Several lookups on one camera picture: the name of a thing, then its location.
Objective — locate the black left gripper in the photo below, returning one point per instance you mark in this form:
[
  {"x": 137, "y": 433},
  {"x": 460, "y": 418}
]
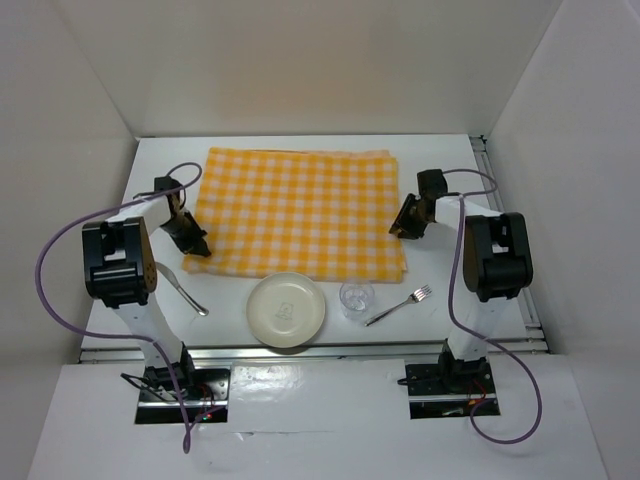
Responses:
[{"x": 189, "y": 217}]

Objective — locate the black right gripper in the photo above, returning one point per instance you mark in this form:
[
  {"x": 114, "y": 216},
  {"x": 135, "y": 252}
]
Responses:
[{"x": 402, "y": 222}]

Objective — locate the yellow white checkered cloth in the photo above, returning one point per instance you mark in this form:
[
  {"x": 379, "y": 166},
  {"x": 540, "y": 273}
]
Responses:
[{"x": 324, "y": 214}]

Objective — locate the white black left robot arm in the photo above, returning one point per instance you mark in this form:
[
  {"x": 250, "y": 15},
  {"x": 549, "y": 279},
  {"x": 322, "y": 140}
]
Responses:
[{"x": 121, "y": 272}]

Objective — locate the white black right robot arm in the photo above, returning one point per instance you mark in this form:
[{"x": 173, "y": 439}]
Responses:
[{"x": 494, "y": 260}]

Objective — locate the silver table knife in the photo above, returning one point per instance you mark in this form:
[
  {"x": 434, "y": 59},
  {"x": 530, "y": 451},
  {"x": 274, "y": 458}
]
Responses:
[{"x": 170, "y": 276}]

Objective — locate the silver fork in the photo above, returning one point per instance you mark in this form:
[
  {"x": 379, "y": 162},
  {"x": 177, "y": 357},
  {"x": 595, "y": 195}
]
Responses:
[{"x": 415, "y": 297}]

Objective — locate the clear drinking glass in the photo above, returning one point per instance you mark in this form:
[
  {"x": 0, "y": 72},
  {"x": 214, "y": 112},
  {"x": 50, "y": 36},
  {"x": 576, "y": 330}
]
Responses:
[{"x": 356, "y": 299}]

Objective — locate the cream round plate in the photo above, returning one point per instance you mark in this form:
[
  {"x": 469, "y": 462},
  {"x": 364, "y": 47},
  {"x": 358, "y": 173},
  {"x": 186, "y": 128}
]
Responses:
[{"x": 285, "y": 310}]

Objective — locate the aluminium front rail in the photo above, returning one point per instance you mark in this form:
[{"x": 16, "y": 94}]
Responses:
[{"x": 95, "y": 356}]

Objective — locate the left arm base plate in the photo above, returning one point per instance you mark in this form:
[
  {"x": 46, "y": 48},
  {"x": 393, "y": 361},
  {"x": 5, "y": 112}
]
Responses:
[{"x": 208, "y": 398}]

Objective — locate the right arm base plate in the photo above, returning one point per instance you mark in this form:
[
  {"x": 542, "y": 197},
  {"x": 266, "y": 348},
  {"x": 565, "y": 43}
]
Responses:
[{"x": 431, "y": 397}]

